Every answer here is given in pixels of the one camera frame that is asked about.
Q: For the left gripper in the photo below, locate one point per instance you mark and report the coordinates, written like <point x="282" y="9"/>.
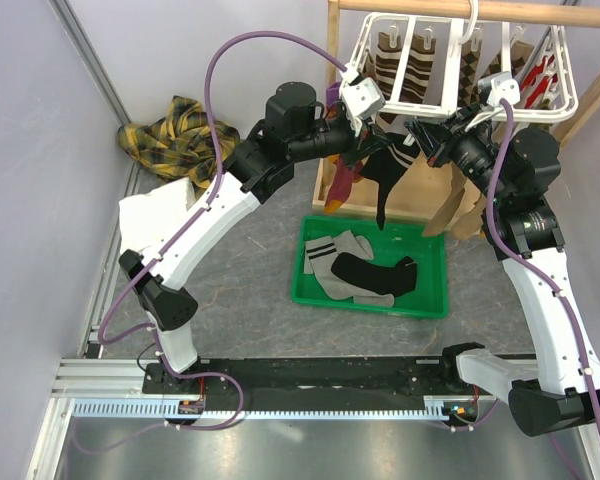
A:
<point x="367" y="141"/>

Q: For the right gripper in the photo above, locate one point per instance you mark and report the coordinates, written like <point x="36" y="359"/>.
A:
<point x="439" y="142"/>

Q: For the black sock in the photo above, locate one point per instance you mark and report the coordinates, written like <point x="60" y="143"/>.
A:
<point x="396" y="280"/>
<point x="386" y="167"/>

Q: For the tan sock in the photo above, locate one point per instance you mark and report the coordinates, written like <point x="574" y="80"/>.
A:
<point x="470" y="223"/>
<point x="445" y="214"/>

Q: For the white clip hanger rack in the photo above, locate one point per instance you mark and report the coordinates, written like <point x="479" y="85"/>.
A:
<point x="451" y="34"/>

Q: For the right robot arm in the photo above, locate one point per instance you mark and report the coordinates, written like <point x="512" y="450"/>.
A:
<point x="563" y="389"/>

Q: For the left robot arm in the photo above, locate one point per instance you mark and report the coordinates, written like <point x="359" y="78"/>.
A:
<point x="295" y="128"/>

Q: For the purple maroon sock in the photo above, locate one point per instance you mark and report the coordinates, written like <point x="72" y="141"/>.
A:
<point x="343" y="179"/>

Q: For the brown striped sock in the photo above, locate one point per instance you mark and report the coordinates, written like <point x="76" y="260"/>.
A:
<point x="418" y="70"/>
<point x="388" y="53"/>

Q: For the brown argyle sock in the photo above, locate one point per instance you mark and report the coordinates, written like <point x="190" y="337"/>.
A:
<point x="468" y="68"/>
<point x="520" y="53"/>

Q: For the red white sock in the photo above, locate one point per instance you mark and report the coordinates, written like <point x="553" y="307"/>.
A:
<point x="538" y="82"/>

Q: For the grey sock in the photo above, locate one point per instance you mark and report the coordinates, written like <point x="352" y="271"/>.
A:
<point x="319" y="256"/>

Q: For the green plastic tray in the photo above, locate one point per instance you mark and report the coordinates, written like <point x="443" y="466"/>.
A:
<point x="429" y="299"/>

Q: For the yellow plaid cloth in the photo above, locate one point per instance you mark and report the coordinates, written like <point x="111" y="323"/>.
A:
<point x="179" y="145"/>

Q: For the white folded towel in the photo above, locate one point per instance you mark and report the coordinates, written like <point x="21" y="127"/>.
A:
<point x="150" y="215"/>

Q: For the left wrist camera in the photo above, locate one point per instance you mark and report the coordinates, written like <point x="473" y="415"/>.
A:
<point x="361" y="97"/>

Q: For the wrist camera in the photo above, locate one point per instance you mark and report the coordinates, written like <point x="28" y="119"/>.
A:
<point x="361" y="97"/>
<point x="492" y="90"/>

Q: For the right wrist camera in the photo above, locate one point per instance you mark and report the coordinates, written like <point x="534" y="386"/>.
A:
<point x="492" y="90"/>

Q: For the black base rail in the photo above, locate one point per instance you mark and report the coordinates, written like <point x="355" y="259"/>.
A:
<point x="318" y="383"/>

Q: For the slotted cable duct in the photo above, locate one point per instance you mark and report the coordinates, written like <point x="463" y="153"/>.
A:
<point x="433" y="410"/>

